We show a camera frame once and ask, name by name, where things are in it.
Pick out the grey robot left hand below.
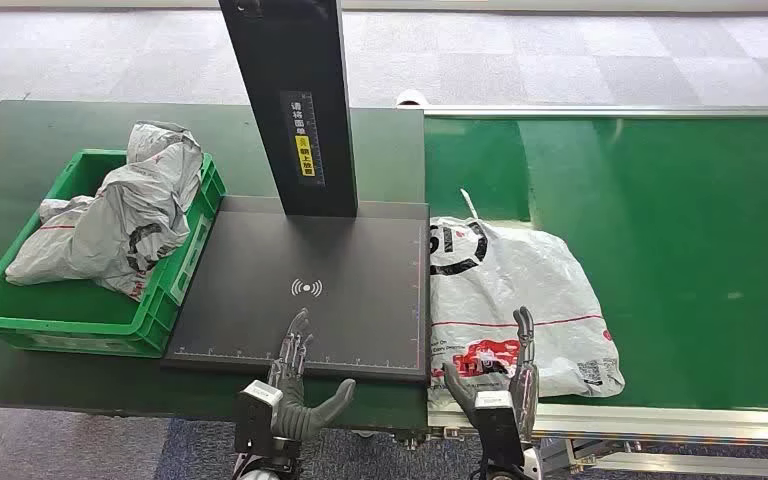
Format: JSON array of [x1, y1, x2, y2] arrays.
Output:
[[266, 307, 357, 443]]

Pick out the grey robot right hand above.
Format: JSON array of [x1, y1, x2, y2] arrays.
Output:
[[441, 305, 542, 444]]

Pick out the white courier bag red print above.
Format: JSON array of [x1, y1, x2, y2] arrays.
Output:
[[427, 188, 626, 407]]

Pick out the black inbound scanner machine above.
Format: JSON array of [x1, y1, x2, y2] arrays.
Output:
[[161, 0, 432, 385]]

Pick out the green plastic crate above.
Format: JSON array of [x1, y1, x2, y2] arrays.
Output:
[[0, 148, 228, 360]]

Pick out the crumpled grey courier bag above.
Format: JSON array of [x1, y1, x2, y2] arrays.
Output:
[[4, 120, 205, 303]]

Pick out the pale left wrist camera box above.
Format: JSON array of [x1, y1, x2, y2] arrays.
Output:
[[234, 380, 285, 458]]

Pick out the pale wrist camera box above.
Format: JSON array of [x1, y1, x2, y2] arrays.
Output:
[[474, 390, 526, 470], [234, 380, 285, 458]]

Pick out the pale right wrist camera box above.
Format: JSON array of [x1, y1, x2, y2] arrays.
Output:
[[474, 390, 526, 470]]

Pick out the aluminium conveyor frame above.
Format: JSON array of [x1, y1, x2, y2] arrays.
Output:
[[422, 104, 768, 480]]

